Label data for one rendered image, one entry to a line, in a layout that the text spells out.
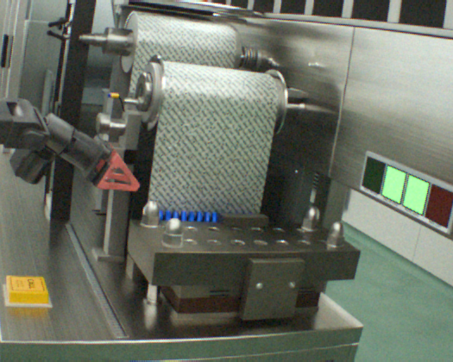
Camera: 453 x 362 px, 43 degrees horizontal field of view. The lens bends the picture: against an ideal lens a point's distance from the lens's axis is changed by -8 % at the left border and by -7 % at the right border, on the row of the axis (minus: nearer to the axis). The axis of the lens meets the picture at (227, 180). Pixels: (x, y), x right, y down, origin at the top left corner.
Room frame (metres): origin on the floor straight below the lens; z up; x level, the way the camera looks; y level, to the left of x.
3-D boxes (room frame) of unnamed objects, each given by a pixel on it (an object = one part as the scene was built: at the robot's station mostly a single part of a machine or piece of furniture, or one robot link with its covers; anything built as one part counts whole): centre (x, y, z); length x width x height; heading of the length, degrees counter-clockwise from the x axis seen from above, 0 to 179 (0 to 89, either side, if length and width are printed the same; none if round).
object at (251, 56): (1.52, 0.01, 1.33); 0.07 x 0.07 x 0.07; 25
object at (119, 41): (1.38, 0.30, 1.33); 0.06 x 0.06 x 0.06; 25
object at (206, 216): (1.14, 0.03, 1.03); 0.21 x 0.04 x 0.03; 115
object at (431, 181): (0.95, -0.29, 1.18); 0.25 x 0.01 x 0.07; 25
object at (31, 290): (0.92, 0.31, 0.91); 0.07 x 0.07 x 0.02; 25
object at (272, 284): (0.99, -0.11, 0.96); 0.10 x 0.03 x 0.11; 115
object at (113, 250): (1.18, 0.22, 1.05); 0.06 x 0.05 x 0.31; 115
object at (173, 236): (0.96, 0.07, 1.05); 0.04 x 0.04 x 0.04
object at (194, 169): (1.16, 0.03, 1.11); 0.23 x 0.01 x 0.18; 115
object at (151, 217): (1.04, 0.12, 1.05); 0.04 x 0.04 x 0.04
